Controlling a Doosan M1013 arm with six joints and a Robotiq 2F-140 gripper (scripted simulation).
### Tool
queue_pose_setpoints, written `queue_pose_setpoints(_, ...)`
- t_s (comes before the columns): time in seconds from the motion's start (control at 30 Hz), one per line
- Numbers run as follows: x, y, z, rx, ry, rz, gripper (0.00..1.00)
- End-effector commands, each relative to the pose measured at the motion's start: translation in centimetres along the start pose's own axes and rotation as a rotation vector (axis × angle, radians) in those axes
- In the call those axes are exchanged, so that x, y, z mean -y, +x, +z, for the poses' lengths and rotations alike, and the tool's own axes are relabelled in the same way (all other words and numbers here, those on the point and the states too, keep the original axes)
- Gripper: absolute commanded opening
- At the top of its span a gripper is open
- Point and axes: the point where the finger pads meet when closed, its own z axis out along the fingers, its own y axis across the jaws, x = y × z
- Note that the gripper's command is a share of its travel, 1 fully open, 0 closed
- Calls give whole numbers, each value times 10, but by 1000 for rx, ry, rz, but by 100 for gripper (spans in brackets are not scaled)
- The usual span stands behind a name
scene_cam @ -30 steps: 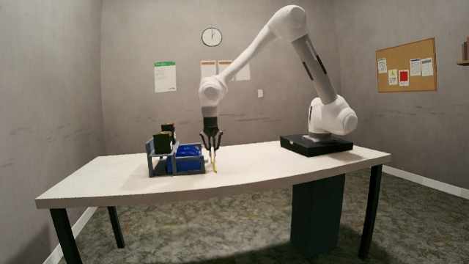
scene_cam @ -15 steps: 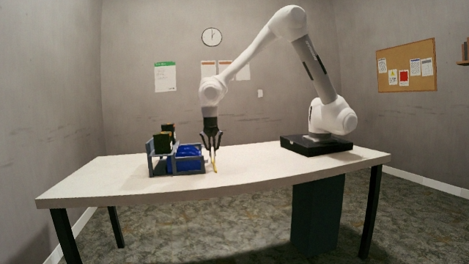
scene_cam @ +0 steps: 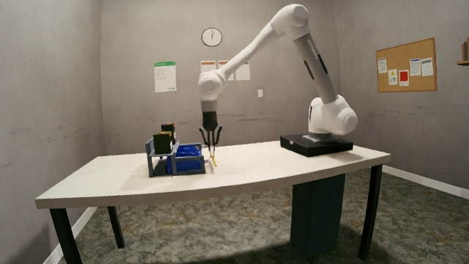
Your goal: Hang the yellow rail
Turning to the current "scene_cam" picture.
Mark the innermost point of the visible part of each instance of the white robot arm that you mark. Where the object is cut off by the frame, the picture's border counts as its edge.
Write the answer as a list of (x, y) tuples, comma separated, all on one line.
[(328, 114)]

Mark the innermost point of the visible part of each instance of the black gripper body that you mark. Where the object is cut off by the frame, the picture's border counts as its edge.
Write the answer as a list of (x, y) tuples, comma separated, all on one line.
[(209, 116)]

